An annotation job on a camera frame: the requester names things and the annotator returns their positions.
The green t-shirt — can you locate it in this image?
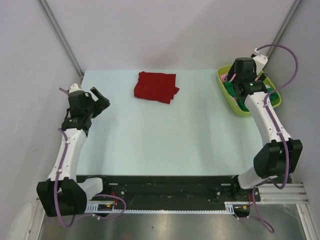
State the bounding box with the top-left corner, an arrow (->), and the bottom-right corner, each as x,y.
223,82 -> 280,112

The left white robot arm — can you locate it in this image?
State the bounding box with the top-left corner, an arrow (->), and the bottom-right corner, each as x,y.
36,83 -> 111,217

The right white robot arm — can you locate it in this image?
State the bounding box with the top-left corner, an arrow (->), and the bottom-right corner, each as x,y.
226,57 -> 303,201

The lime green plastic basket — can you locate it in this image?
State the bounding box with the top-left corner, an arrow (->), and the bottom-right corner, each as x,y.
216,64 -> 282,117

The pink t-shirt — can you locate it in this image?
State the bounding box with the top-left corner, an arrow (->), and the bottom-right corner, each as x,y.
220,73 -> 236,98

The folded red t-shirt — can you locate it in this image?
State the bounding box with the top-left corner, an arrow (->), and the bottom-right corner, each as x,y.
134,71 -> 180,104

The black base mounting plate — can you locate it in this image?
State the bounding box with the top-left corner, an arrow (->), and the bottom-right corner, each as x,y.
76,174 -> 261,211

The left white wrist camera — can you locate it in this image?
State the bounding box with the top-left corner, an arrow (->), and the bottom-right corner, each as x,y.
68,83 -> 83,95

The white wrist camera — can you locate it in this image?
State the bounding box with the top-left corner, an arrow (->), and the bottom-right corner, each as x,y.
68,83 -> 83,95
250,48 -> 268,74

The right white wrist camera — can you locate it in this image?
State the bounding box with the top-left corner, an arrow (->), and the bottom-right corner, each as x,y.
250,48 -> 268,74

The right aluminium corner post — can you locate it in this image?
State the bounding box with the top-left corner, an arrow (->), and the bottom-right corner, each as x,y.
272,0 -> 305,45

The aluminium corner post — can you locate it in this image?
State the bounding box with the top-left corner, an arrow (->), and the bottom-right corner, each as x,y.
36,0 -> 84,80
272,0 -> 305,45

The slotted cable duct rail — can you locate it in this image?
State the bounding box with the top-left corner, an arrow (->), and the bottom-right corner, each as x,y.
84,201 -> 253,217

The left aluminium corner post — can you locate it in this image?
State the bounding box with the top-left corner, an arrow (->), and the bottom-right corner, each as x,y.
36,0 -> 84,80

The aluminium frame rail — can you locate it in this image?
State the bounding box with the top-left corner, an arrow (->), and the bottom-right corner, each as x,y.
38,184 -> 320,240

